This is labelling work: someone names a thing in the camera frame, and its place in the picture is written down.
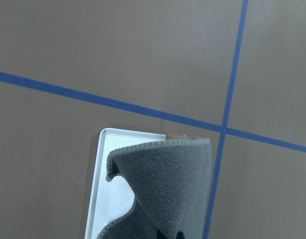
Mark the dark grey towel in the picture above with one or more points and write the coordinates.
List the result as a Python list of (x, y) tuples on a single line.
[(170, 181)]

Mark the white towel rack tray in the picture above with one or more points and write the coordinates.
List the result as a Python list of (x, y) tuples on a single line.
[(111, 200)]

